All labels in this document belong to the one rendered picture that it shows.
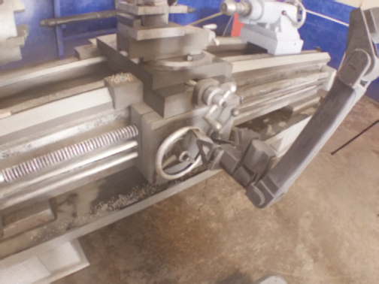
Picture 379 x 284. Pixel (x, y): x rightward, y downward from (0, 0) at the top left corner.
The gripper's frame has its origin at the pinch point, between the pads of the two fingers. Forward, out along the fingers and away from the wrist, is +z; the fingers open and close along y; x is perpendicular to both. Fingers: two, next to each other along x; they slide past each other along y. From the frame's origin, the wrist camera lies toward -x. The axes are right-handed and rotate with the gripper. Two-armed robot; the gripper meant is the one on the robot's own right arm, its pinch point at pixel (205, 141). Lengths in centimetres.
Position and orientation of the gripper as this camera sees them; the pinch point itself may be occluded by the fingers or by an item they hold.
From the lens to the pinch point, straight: 75.1
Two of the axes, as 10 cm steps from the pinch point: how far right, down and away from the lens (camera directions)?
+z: -6.0, -5.4, 5.9
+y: -7.3, 0.7, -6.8
